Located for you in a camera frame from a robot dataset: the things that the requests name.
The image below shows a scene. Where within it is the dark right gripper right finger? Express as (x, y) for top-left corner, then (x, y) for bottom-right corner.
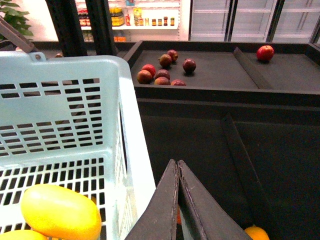
(177, 160), (251, 240)

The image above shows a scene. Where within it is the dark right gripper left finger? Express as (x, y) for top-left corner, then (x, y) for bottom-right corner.
(126, 159), (179, 240)

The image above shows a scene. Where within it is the orange yellow mango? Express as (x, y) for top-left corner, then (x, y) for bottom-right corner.
(20, 184), (102, 240)

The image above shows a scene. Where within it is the light teal plastic basket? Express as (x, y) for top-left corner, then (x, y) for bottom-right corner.
(0, 51), (156, 240)

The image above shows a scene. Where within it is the yellow lemon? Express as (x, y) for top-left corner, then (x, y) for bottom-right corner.
(0, 230), (48, 240)

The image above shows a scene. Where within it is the brown basket handle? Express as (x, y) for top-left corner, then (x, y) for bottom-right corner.
(0, 17), (36, 53)

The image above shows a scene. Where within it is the black fruit display tray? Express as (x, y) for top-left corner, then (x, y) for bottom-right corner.
(124, 40), (320, 107)

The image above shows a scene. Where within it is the red pomegranate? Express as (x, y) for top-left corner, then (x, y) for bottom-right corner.
(256, 45), (275, 62)

